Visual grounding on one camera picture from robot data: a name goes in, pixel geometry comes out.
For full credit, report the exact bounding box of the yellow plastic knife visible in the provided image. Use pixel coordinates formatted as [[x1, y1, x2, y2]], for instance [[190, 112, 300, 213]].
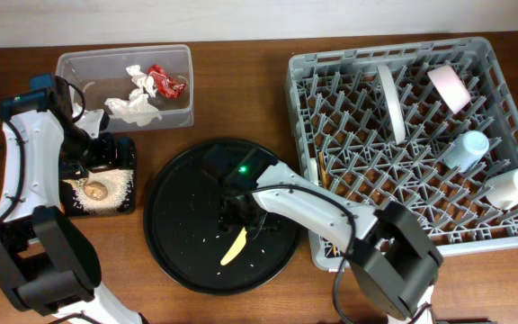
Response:
[[219, 228, 247, 266]]

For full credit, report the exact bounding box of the brown walnut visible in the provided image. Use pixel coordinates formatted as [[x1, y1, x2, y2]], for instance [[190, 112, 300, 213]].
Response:
[[83, 181, 108, 201]]

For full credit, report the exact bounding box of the white tissue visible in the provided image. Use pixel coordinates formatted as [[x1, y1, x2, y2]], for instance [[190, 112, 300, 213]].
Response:
[[104, 88, 162, 127]]

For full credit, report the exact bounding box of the small tissue piece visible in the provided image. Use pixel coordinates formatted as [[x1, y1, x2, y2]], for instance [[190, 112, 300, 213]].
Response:
[[126, 65, 157, 97]]

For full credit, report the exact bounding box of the wooden chopstick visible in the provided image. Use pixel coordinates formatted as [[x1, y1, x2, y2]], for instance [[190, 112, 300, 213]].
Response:
[[318, 151, 328, 189]]

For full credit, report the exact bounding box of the red snack wrapper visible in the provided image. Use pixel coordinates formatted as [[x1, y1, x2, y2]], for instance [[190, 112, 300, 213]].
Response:
[[147, 64, 187, 100]]

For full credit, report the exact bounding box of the grey plate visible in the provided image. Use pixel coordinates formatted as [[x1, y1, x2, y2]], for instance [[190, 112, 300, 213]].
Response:
[[377, 65, 406, 145]]

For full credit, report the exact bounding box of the light blue plastic cup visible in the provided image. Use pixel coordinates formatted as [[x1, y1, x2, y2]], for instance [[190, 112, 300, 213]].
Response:
[[442, 130, 490, 173]]

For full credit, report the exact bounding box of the pink bowl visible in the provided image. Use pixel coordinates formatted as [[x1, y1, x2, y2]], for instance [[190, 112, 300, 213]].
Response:
[[427, 66, 471, 114]]

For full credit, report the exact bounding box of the white cup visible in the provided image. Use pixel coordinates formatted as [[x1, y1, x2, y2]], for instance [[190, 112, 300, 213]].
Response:
[[486, 168, 518, 210]]

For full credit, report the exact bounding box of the white plastic fork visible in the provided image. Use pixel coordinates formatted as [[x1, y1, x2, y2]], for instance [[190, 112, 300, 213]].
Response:
[[309, 157, 322, 186]]

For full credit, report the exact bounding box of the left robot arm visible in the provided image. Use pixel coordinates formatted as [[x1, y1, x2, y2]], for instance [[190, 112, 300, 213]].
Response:
[[0, 73, 146, 323]]

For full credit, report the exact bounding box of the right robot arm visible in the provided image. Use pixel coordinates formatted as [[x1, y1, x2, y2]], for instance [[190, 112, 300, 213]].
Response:
[[202, 144, 443, 323]]

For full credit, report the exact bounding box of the clear plastic waste bin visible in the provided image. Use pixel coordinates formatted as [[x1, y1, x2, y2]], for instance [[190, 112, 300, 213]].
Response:
[[56, 44, 194, 133]]

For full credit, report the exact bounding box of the grey dishwasher rack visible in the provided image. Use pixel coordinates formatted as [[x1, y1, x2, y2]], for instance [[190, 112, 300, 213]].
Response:
[[285, 37, 518, 257]]

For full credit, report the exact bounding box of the black rectangular tray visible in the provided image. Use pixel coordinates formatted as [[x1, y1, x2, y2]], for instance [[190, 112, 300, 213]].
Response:
[[59, 137, 137, 217]]

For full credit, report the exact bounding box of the round black serving tray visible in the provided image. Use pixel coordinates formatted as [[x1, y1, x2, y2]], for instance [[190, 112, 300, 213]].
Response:
[[144, 139, 302, 295]]

